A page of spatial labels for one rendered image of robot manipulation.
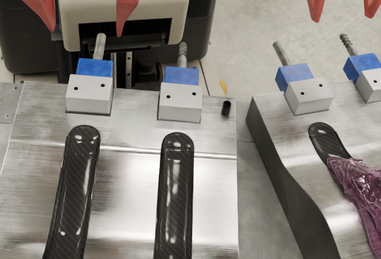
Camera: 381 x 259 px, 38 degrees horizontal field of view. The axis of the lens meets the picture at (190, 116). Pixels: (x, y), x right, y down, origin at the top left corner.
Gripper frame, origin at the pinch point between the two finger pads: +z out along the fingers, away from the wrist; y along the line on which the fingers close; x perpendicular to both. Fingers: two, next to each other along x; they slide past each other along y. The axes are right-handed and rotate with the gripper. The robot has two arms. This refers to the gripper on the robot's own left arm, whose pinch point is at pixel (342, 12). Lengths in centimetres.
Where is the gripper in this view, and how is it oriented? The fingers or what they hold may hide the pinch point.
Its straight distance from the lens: 68.7
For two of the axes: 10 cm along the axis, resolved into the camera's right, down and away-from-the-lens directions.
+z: 0.1, 9.0, 4.4
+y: 9.7, -1.1, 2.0
